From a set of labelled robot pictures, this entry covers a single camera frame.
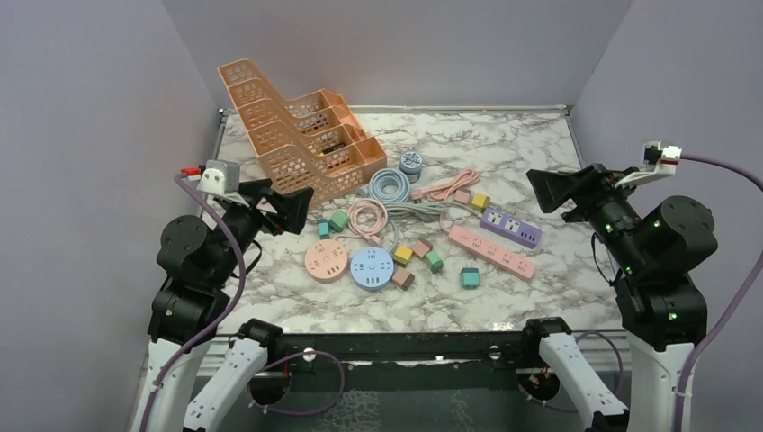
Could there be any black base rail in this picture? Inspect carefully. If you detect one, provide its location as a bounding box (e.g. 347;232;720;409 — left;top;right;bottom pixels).
202;328;633;395

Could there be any purple power strip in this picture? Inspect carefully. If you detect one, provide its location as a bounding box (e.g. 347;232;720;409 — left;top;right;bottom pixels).
480;207;543;249

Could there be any brown pink usb charger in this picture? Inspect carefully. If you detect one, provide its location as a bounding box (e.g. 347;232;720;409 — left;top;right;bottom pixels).
391;267;415;291

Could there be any yellow charger near strip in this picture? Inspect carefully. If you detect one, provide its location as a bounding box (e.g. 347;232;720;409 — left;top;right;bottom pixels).
470;193;491;213

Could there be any round blue patterned tin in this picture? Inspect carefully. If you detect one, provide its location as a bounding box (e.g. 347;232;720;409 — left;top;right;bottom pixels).
399;151;424;184

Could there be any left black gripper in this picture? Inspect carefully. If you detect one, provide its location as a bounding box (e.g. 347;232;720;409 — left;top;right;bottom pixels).
211;177;315;285

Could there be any orange plastic file organizer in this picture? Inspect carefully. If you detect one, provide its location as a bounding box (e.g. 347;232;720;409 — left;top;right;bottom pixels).
218;59;388;207

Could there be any pink round power socket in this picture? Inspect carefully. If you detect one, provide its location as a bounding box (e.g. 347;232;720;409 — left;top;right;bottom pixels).
304;239;349;284

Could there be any small pink charger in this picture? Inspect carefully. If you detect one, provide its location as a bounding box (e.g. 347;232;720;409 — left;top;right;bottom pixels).
453;188;471;205

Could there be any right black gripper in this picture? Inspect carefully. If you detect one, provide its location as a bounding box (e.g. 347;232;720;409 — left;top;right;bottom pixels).
529;158;652;271

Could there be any grey bundled cable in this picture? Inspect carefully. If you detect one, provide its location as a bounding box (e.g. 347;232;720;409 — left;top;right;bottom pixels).
381;200;483;223

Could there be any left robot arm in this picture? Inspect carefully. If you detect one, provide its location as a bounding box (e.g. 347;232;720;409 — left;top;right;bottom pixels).
132;172;314;431

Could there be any pink coiled cable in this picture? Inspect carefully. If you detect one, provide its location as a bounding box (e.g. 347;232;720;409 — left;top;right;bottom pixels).
337;199;390;247

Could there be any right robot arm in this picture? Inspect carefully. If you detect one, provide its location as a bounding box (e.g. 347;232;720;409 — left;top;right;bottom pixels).
519;164;718;431

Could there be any teal blue usb charger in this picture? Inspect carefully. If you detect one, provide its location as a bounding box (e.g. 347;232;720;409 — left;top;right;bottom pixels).
460;267;480;290

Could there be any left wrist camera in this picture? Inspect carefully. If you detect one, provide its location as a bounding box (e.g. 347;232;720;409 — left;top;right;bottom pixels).
180;159;240;196

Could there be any blue round power socket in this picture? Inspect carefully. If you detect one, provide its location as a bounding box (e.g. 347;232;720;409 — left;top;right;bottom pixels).
350;247;394;293

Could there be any salmon coiled cable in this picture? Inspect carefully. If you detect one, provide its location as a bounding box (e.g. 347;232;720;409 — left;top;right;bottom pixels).
409;168;481;203

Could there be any blue coiled cable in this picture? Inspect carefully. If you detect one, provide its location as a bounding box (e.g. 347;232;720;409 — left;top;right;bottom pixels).
359;167;412;204

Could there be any pink power strip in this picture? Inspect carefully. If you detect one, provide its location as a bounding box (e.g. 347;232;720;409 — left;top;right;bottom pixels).
448;226;535;281

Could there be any dark green usb charger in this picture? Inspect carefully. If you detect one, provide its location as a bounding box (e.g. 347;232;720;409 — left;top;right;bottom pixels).
424;250;444;274

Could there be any yellow usb charger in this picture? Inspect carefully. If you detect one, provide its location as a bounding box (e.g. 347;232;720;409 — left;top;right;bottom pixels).
391;245;414;267

